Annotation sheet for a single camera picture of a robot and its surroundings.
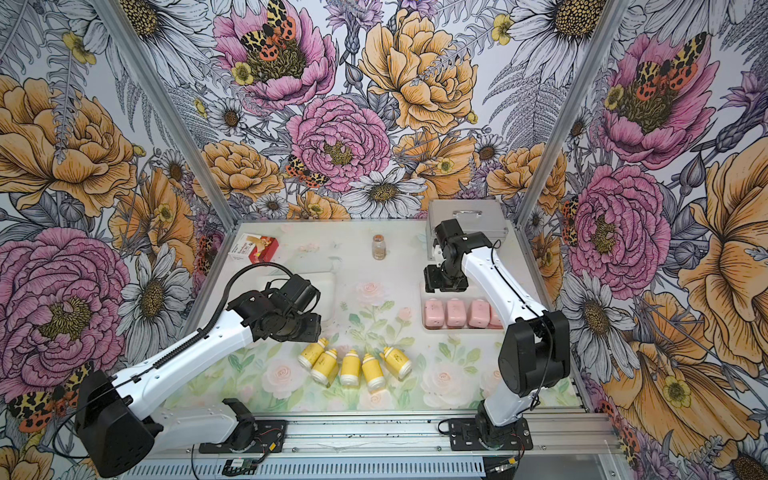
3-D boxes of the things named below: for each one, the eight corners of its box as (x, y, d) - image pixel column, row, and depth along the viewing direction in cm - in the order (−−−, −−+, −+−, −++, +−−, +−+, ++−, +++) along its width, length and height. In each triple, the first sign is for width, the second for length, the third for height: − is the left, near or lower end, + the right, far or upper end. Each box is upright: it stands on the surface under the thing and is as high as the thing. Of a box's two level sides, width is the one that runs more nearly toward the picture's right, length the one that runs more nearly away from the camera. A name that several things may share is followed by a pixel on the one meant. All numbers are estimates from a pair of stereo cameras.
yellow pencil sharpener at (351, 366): (343, 391, 83) (340, 381, 77) (346, 360, 89) (343, 349, 82) (360, 391, 83) (357, 381, 77) (362, 360, 89) (360, 349, 83)
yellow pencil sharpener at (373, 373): (371, 396, 82) (370, 387, 76) (361, 367, 87) (359, 356, 81) (386, 389, 83) (386, 379, 77) (375, 361, 88) (374, 350, 82)
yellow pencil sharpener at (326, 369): (315, 381, 84) (309, 372, 78) (333, 357, 89) (328, 345, 83) (327, 390, 83) (322, 380, 77) (345, 364, 87) (341, 353, 81)
